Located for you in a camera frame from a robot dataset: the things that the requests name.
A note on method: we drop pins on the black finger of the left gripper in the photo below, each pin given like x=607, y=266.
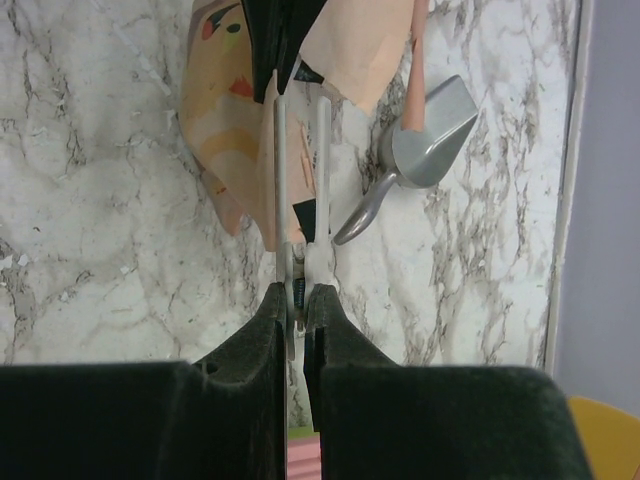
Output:
x=277, y=29

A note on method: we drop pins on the metal bag sealing clip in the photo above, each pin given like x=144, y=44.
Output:
x=302, y=228

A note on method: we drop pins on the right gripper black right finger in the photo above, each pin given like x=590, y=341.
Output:
x=380, y=420

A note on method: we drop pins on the pink cat litter bag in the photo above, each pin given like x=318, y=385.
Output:
x=241, y=111

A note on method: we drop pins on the grey metal litter scoop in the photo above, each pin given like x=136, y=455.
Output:
x=417, y=160

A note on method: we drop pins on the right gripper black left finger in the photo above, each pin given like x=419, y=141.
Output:
x=222, y=417

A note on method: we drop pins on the pink green litter box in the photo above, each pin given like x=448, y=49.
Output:
x=303, y=454

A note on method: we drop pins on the round pastel drawer cabinet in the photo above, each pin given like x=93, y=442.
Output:
x=610, y=438

